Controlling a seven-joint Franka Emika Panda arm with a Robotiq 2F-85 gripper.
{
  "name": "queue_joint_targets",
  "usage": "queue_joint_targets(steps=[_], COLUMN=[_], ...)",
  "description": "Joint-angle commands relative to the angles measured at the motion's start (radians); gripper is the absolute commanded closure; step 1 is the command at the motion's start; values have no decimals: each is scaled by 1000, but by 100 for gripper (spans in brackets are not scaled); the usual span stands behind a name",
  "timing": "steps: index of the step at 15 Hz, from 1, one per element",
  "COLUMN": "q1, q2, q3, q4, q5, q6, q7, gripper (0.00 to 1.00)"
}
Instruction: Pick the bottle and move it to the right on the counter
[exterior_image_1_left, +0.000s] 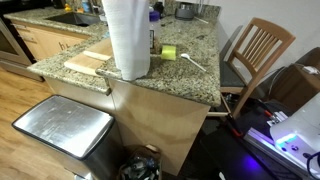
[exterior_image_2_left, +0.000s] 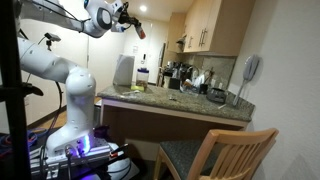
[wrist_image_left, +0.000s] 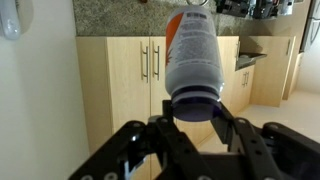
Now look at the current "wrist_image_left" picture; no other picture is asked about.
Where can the steel refrigerator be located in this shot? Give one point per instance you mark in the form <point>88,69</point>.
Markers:
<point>311,26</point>

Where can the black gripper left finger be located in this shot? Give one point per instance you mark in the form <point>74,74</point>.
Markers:
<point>166,143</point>

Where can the white bottle with blue cap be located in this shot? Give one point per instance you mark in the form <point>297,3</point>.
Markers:
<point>193,60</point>

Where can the white wall phone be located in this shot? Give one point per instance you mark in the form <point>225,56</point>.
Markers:
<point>9,20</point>

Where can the grey range hood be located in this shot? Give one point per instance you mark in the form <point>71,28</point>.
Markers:
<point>250,60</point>

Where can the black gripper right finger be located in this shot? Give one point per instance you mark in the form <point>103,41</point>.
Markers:
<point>263,150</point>

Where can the beige tall corner cabinet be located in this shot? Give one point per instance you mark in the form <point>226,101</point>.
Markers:
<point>270,70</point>

